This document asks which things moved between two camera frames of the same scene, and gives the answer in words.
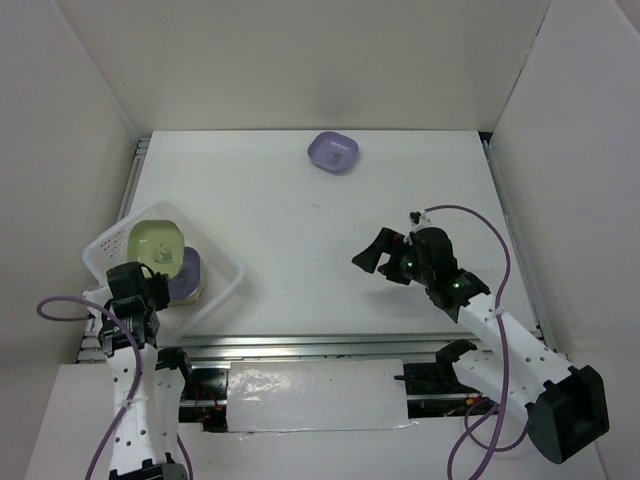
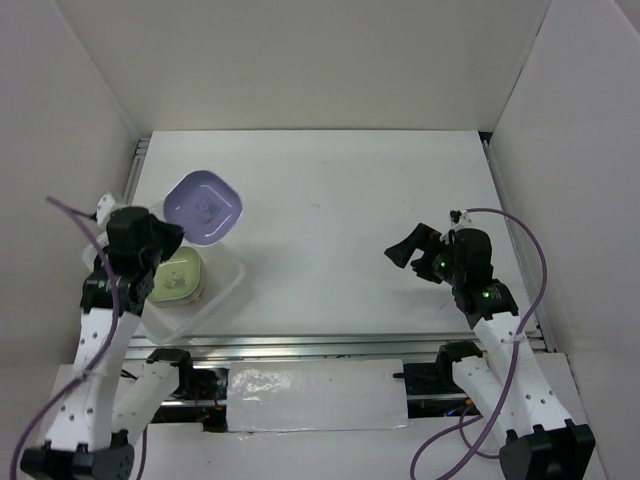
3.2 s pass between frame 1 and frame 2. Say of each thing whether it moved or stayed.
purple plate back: moved
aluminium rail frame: stayed
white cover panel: stayed
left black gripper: moved
